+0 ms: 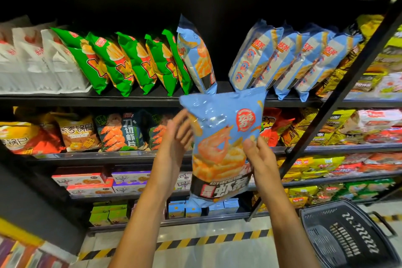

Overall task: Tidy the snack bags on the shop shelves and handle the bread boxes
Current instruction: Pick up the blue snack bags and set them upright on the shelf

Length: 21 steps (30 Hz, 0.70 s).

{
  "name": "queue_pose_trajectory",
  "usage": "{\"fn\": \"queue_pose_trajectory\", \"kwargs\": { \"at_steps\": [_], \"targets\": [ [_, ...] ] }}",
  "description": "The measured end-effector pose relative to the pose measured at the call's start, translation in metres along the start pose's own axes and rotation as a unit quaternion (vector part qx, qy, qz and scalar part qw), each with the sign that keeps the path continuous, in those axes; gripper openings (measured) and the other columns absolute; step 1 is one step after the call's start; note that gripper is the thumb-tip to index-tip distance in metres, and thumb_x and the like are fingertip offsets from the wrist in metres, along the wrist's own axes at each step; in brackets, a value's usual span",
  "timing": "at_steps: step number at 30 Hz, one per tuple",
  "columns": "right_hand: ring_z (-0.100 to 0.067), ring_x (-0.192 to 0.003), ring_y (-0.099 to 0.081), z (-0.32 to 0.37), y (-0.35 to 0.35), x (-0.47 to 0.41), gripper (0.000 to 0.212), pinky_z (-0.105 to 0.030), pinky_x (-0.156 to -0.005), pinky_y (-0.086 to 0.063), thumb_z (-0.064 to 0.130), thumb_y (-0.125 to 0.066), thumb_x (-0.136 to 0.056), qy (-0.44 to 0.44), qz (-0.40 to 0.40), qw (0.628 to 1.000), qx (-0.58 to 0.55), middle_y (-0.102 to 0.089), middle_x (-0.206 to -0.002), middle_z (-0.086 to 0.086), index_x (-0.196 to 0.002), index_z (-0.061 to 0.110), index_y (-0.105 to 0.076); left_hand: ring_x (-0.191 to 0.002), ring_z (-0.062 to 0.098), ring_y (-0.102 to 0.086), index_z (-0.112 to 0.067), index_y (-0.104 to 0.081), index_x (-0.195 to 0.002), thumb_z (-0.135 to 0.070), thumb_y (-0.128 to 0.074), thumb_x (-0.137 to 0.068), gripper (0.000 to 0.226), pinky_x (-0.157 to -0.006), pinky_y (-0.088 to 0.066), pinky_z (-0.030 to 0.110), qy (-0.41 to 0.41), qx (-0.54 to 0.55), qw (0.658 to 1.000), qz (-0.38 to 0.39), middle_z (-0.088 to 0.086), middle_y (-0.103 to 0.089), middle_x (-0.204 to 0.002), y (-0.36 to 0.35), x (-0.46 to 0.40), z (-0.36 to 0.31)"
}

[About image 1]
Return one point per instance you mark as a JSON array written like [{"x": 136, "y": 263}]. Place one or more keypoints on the person's left hand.
[{"x": 169, "y": 154}]

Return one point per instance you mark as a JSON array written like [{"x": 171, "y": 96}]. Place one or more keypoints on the person's right hand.
[{"x": 266, "y": 169}]

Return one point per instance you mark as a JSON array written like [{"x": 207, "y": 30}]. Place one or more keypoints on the person's left fingers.
[{"x": 179, "y": 131}]

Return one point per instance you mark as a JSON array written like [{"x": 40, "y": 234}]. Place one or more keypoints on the person's right thumb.
[{"x": 250, "y": 150}]

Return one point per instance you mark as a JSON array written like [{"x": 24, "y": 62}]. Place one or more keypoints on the large blue shrimp chip bag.
[{"x": 223, "y": 139}]

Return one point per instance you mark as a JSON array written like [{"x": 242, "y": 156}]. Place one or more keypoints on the person's left forearm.
[{"x": 143, "y": 227}]

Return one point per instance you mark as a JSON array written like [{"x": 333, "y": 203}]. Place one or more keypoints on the person's right forearm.
[{"x": 287, "y": 233}]

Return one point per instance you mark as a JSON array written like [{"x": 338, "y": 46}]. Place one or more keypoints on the dark teal shrimp snack bag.
[
  {"x": 157, "y": 132},
  {"x": 121, "y": 134}
]

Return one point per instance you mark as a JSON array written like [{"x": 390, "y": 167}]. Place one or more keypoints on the red orange snack bag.
[{"x": 273, "y": 126}]

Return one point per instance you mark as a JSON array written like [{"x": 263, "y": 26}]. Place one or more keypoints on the green fries snack bag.
[
  {"x": 88, "y": 66},
  {"x": 182, "y": 73},
  {"x": 163, "y": 63},
  {"x": 141, "y": 63},
  {"x": 117, "y": 70}
]

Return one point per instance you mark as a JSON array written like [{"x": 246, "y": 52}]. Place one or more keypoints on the small blue carton box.
[
  {"x": 231, "y": 205},
  {"x": 176, "y": 210},
  {"x": 216, "y": 208},
  {"x": 193, "y": 210}
]

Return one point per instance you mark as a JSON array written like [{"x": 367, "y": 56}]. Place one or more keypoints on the pile of yellow flat packets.
[{"x": 311, "y": 167}]

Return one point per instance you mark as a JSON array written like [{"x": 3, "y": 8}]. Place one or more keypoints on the pile of yellow small packets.
[{"x": 298, "y": 197}]

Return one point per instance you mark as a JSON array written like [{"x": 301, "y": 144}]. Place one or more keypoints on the purple white biscuit box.
[
  {"x": 130, "y": 177},
  {"x": 129, "y": 188}
]

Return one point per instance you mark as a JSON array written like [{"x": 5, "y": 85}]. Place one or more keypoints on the group of yellow black packets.
[{"x": 323, "y": 129}]

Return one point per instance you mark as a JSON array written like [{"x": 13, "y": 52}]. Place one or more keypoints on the blue white striped snack bag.
[
  {"x": 251, "y": 57},
  {"x": 284, "y": 57},
  {"x": 329, "y": 60},
  {"x": 306, "y": 60}
]

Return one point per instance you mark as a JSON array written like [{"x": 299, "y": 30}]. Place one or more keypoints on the yellow rice crust snack bag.
[{"x": 78, "y": 134}]

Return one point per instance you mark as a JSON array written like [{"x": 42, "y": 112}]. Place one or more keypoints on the green carton box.
[
  {"x": 118, "y": 214},
  {"x": 100, "y": 218}
]

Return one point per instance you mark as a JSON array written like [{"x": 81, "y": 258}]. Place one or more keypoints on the red white biscuit box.
[
  {"x": 78, "y": 179},
  {"x": 91, "y": 190}
]

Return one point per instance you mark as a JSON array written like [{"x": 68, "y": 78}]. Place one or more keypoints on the yellow black striped floor tape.
[{"x": 194, "y": 241}]

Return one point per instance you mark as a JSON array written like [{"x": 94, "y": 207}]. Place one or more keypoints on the pile of green small packets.
[{"x": 364, "y": 189}]

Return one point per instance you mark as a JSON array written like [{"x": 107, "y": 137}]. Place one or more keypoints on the pile of red flat packets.
[{"x": 370, "y": 162}]

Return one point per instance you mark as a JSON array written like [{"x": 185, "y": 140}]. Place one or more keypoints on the black plastic shopping basket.
[{"x": 345, "y": 236}]

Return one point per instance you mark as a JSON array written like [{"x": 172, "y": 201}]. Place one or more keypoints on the group of red white packets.
[{"x": 377, "y": 126}]

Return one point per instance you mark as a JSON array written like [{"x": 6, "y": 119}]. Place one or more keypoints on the black metal shelf unit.
[{"x": 216, "y": 4}]

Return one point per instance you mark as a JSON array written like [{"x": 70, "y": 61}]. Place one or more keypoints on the row of yellow snack packets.
[{"x": 380, "y": 66}]

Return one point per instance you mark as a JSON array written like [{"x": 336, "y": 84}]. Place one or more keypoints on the orange yellow snack bag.
[{"x": 25, "y": 139}]

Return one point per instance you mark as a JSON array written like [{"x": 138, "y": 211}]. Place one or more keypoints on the dark side shelf unit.
[{"x": 34, "y": 201}]

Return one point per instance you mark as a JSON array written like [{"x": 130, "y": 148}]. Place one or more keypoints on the row of colourful packets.
[{"x": 22, "y": 253}]

